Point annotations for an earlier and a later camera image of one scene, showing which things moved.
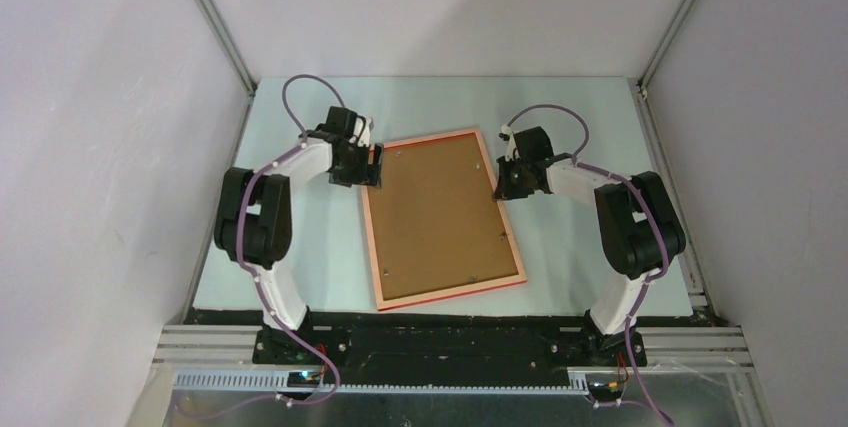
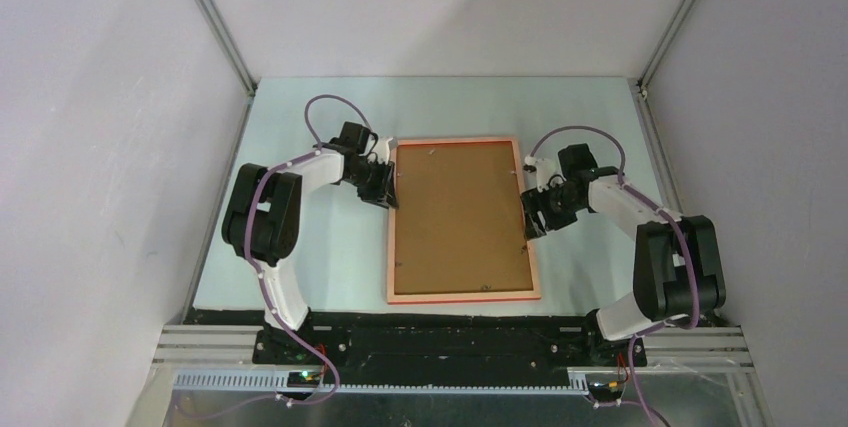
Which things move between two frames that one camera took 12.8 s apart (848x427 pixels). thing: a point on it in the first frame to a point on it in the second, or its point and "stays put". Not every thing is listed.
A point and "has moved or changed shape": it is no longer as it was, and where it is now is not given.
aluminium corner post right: [683, 10] stays put
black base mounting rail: [545, 346] stays put
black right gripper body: [514, 182] to [555, 206]
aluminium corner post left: [205, 0] stays put
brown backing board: [438, 220] has moved or changed shape
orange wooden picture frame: [435, 231] to [511, 295]
